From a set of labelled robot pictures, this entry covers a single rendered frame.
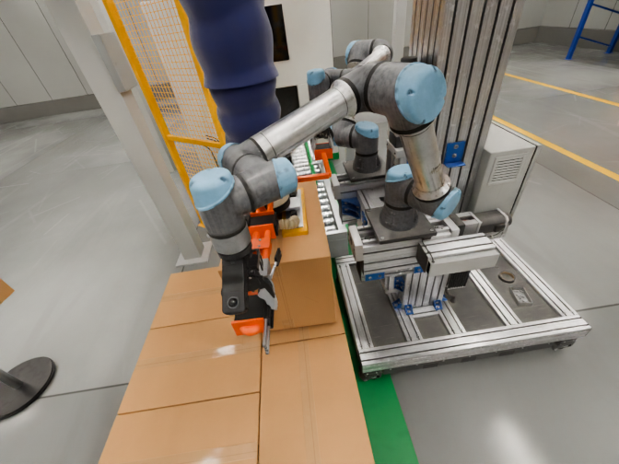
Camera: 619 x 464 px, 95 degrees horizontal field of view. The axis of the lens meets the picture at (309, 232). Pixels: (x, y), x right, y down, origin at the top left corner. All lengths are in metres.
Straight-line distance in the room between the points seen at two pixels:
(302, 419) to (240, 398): 0.27
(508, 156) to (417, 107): 0.75
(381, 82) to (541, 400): 1.83
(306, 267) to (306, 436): 0.62
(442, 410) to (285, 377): 0.93
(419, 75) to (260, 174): 0.38
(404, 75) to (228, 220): 0.47
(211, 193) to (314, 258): 0.58
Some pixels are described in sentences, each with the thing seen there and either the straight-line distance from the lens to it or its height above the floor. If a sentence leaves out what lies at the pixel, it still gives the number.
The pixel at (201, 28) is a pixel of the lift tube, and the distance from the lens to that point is 0.96.
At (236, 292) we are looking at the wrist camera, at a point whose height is 1.35.
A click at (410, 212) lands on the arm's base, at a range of 1.14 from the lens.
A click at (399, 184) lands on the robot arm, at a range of 1.06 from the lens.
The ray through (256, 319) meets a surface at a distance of 0.68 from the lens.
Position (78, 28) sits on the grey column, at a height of 1.81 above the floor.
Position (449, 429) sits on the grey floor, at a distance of 1.90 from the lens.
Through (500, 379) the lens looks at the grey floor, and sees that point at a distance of 2.09.
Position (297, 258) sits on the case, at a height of 1.07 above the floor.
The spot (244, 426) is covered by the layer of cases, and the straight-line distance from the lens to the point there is 1.33.
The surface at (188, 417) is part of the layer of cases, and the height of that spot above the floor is 0.54.
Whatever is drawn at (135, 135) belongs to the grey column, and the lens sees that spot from 2.40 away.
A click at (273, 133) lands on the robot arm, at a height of 1.55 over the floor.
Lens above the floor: 1.76
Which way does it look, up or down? 38 degrees down
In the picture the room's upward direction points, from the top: 9 degrees counter-clockwise
